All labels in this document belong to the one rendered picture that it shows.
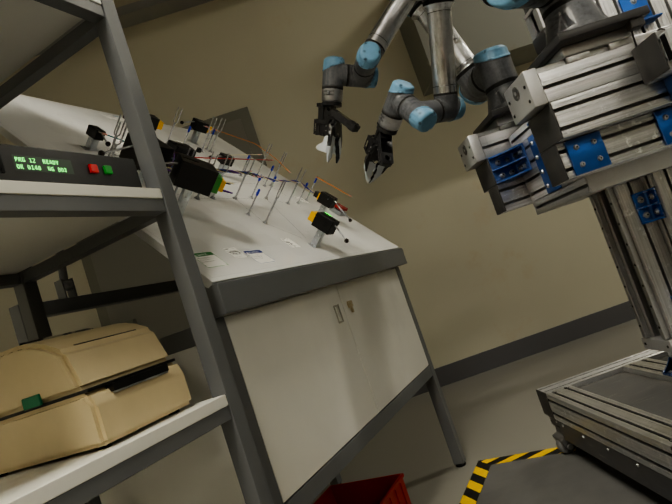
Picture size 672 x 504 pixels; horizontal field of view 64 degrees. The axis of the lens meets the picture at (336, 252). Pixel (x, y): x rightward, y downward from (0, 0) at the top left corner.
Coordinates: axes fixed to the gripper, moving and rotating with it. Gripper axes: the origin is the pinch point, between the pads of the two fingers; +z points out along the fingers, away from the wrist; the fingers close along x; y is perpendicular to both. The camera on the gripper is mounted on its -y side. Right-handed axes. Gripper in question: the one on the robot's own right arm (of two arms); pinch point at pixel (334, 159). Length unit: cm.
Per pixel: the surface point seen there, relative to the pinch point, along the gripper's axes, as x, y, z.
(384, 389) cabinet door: 27, -31, 71
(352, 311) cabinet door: 30, -20, 47
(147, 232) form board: 90, 6, 20
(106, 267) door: -87, 189, 71
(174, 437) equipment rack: 116, -22, 49
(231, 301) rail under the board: 90, -15, 33
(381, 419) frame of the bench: 36, -33, 76
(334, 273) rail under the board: 41, -18, 34
